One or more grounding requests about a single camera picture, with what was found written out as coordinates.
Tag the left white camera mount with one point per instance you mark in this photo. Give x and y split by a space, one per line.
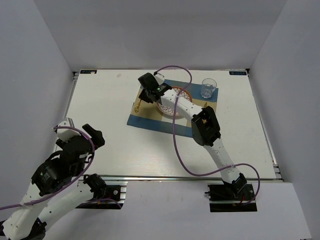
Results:
62 130

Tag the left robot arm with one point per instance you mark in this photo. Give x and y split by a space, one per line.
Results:
62 168

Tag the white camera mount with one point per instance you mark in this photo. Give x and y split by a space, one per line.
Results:
160 78
62 130

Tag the left blue corner sticker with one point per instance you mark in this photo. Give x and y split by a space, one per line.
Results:
88 71

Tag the aluminium table edge rail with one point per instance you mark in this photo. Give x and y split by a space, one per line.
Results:
164 178

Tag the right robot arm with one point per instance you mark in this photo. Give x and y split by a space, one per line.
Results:
205 129

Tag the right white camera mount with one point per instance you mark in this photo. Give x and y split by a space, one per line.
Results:
160 78

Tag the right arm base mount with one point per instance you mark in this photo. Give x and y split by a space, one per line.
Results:
223 200

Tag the blue beige checked placemat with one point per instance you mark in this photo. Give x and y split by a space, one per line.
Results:
159 118

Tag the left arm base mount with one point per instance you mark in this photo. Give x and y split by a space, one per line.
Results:
106 196

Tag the blue corner sticker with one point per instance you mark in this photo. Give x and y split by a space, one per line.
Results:
88 71
238 73

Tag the gold fork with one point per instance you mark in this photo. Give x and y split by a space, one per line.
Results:
137 106

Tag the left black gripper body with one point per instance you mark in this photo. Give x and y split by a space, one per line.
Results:
97 140

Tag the clear drinking glass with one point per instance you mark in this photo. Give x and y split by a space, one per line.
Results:
208 87

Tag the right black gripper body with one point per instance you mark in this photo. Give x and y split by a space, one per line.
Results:
145 96

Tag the right blue corner sticker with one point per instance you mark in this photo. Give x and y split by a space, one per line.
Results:
238 73

